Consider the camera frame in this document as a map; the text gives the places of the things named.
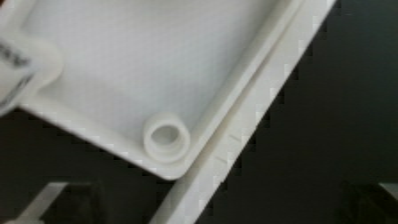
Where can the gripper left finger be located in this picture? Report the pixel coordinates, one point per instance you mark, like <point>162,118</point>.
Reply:
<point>66,204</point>

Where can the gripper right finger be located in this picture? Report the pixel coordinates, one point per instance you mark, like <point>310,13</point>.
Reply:
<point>368,205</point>

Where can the white desk top panel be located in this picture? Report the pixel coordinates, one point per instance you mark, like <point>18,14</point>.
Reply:
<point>160,58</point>

